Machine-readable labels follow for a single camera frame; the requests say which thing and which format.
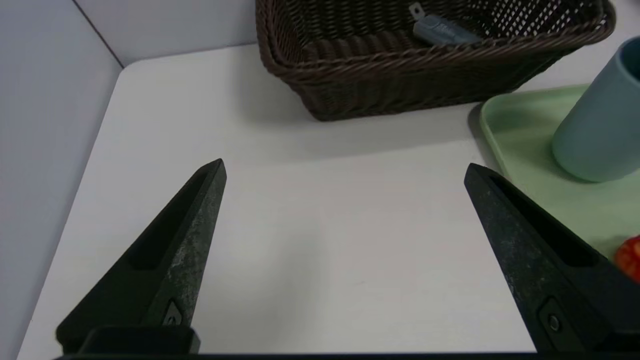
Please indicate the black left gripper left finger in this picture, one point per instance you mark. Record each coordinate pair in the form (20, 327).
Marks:
(165, 260)

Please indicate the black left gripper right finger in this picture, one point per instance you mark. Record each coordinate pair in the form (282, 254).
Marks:
(545, 280)

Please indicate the light blue plastic cup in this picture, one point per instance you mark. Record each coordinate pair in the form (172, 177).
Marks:
(605, 125)

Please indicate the clear grey pencil lead case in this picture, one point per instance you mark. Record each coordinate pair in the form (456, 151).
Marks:
(442, 32)

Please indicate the dark brown wicker basket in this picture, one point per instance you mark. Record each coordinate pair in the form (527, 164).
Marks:
(400, 85)

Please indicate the red rubber duck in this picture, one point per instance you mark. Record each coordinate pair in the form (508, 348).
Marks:
(631, 257)

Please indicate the light green plastic tray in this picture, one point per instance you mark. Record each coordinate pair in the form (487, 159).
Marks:
(525, 130)

